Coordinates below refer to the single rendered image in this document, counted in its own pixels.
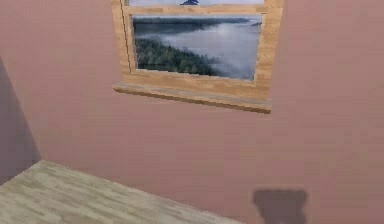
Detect wooden framed window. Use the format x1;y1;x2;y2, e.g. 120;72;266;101
111;0;285;115

